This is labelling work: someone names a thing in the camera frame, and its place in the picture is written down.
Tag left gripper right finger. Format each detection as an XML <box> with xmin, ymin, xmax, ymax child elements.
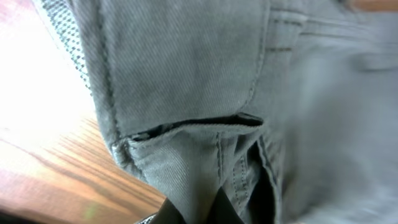
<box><xmin>206</xmin><ymin>188</ymin><xmax>244</xmax><ymax>224</ymax></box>

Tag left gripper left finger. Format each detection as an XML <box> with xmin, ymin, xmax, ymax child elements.
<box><xmin>136</xmin><ymin>199</ymin><xmax>185</xmax><ymax>224</ymax></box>

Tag grey shorts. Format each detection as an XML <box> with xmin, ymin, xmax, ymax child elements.
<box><xmin>39</xmin><ymin>0</ymin><xmax>397</xmax><ymax>223</ymax></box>

